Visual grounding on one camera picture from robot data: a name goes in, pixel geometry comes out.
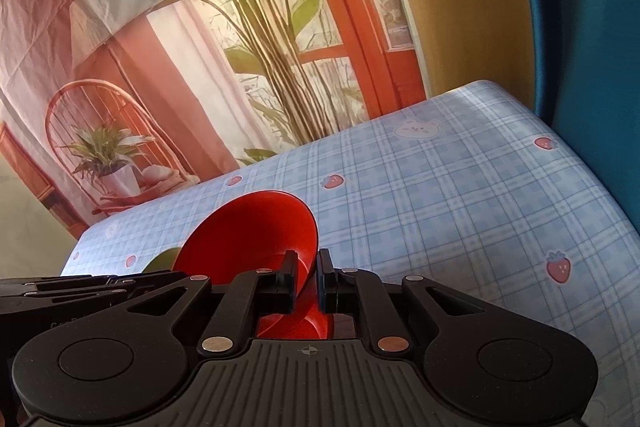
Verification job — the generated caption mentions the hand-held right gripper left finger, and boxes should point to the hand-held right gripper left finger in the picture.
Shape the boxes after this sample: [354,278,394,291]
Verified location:
[120,251,298,358]

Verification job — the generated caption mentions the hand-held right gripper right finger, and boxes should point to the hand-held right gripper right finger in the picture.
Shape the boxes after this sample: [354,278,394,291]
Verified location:
[318,249,507,356]

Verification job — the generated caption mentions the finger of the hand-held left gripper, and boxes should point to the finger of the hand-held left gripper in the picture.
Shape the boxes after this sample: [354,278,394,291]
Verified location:
[0,272,193,308]

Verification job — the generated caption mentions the green square plate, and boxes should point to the green square plate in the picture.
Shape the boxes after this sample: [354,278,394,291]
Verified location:
[142,247,186,275]

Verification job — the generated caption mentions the blue plaid tablecloth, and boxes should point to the blue plaid tablecloth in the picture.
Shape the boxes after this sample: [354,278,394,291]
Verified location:
[60,79,640,408]

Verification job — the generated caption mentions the printed backdrop cloth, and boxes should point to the printed backdrop cloth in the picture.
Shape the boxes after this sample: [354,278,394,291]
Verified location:
[0,0,433,240]

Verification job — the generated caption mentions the yellow wooden panel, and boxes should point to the yellow wooden panel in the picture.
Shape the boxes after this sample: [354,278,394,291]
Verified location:
[365,0,538,118]

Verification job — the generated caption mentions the blue curtain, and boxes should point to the blue curtain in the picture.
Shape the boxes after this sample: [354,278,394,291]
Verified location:
[507,0,640,228]

